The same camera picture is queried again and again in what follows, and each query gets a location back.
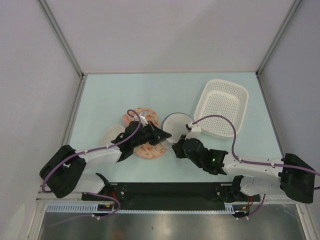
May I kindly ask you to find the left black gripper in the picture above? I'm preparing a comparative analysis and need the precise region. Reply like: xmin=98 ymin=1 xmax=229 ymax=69
xmin=131 ymin=121 xmax=171 ymax=149

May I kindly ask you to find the white mesh laundry bag blue trim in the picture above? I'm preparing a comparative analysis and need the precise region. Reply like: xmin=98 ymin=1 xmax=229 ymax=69
xmin=161 ymin=112 xmax=194 ymax=151

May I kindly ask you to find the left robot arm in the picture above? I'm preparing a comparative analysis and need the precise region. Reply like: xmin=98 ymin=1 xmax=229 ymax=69
xmin=39 ymin=121 xmax=172 ymax=199

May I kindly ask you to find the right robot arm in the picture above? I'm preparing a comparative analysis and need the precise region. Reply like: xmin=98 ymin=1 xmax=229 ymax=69
xmin=172 ymin=135 xmax=316 ymax=204

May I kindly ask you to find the floral pink mesh laundry bag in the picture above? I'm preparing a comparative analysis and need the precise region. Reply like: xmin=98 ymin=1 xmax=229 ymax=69
xmin=119 ymin=107 xmax=172 ymax=160

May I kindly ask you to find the plain white mesh laundry bag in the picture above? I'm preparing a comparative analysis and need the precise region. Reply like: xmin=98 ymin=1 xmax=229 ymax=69
xmin=99 ymin=124 xmax=125 ymax=146

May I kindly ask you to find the white perforated plastic basket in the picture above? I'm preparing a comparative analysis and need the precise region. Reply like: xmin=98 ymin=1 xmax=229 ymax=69
xmin=193 ymin=79 xmax=249 ymax=140

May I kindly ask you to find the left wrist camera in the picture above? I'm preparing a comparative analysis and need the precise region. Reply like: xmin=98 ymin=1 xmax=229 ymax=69
xmin=139 ymin=110 xmax=149 ymax=126

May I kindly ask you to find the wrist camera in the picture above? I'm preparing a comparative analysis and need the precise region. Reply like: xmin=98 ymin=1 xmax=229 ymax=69
xmin=139 ymin=110 xmax=149 ymax=126
xmin=185 ymin=122 xmax=202 ymax=139

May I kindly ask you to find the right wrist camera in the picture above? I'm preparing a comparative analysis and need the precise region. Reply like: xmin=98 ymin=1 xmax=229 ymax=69
xmin=185 ymin=122 xmax=202 ymax=139

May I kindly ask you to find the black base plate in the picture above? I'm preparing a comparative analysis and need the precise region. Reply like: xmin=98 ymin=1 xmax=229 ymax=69
xmin=81 ymin=181 xmax=262 ymax=211

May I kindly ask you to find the white slotted cable duct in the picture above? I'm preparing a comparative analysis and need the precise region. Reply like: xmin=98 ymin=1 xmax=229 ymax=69
xmin=46 ymin=202 xmax=250 ymax=215

